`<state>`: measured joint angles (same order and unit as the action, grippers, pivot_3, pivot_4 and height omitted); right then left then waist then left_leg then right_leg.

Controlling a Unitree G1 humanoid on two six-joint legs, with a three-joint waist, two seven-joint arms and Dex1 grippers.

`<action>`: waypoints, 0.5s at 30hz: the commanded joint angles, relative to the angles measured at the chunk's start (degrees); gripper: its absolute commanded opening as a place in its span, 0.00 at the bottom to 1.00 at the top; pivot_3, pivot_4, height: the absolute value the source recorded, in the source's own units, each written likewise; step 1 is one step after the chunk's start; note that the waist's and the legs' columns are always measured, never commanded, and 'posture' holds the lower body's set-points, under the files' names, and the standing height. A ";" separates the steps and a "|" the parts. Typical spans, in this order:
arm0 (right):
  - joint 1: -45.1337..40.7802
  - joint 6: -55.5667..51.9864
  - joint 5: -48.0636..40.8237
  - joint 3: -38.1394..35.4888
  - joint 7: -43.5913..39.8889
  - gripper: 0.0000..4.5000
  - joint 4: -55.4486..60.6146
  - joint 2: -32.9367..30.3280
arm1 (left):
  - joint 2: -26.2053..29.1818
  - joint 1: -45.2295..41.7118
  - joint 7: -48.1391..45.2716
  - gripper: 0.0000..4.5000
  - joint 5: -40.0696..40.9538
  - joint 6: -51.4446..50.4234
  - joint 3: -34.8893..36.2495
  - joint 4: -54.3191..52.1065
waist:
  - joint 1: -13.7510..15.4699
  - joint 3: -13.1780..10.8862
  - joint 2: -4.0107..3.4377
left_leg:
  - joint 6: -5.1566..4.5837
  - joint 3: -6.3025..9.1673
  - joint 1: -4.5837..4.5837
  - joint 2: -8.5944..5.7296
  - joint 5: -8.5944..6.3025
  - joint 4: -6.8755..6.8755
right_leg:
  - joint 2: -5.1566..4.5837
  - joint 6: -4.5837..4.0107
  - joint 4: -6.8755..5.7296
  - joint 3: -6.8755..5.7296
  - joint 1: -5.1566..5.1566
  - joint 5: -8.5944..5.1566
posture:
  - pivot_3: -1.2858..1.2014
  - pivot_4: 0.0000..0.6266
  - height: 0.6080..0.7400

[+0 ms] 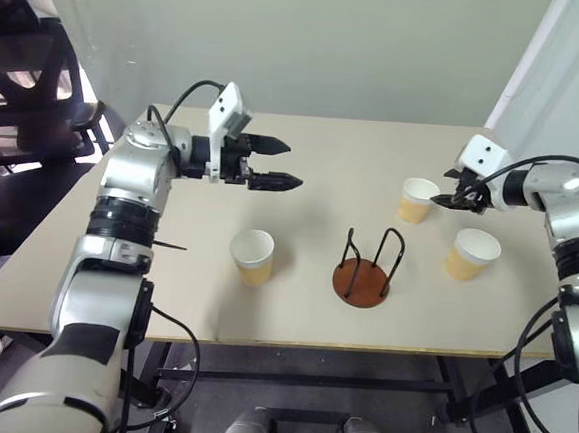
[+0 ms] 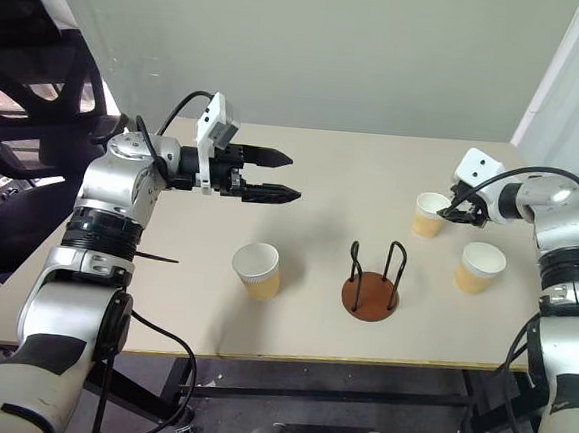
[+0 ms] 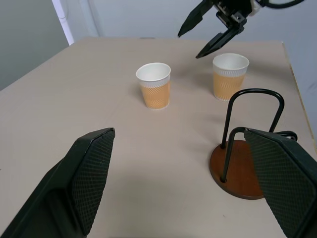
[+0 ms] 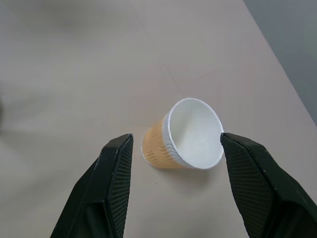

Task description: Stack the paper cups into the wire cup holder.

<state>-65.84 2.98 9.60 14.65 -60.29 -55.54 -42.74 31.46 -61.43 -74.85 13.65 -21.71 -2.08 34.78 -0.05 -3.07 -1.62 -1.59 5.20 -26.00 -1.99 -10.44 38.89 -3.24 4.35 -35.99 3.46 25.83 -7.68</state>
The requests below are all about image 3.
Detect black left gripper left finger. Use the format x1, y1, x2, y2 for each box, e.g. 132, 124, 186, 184
0, 127, 116, 238

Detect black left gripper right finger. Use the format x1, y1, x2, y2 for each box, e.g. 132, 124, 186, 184
243, 127, 317, 238

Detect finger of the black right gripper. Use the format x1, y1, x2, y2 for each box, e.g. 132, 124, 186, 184
177, 0, 215, 38
195, 26, 243, 60

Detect orange and white paper cup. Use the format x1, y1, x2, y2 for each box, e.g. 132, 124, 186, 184
135, 62, 172, 111
212, 53, 250, 102

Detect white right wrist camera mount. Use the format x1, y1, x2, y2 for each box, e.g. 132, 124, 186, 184
248, 0, 267, 18

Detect wire holder on wooden base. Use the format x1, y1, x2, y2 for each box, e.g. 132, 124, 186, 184
210, 88, 298, 201

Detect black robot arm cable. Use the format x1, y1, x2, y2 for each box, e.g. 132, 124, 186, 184
260, 0, 307, 10

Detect white vertical wall trim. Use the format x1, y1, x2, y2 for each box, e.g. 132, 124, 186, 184
51, 0, 75, 46

